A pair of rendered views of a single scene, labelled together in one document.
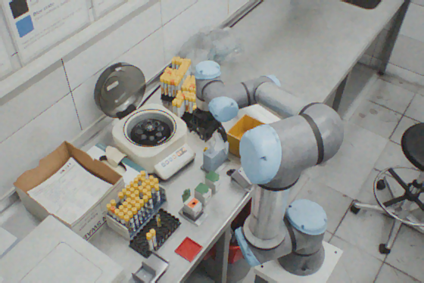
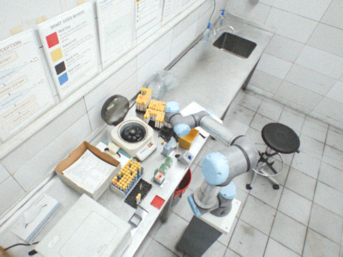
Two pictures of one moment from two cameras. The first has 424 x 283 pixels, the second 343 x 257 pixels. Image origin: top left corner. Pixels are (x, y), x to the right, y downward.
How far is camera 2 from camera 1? 0.26 m
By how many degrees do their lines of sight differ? 7
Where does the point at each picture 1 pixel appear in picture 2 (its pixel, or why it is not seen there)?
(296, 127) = (236, 154)
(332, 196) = not seen: hidden behind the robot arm
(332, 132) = (254, 157)
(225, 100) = (184, 126)
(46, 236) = (82, 207)
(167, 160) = (143, 150)
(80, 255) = (104, 219)
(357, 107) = (232, 108)
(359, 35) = (240, 74)
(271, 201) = (215, 189)
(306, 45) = (212, 80)
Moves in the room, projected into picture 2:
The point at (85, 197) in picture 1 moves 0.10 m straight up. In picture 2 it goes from (97, 173) to (95, 165)
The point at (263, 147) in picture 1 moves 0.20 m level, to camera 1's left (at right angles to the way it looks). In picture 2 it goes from (219, 167) to (163, 166)
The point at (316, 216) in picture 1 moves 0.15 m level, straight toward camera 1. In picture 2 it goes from (231, 188) to (226, 215)
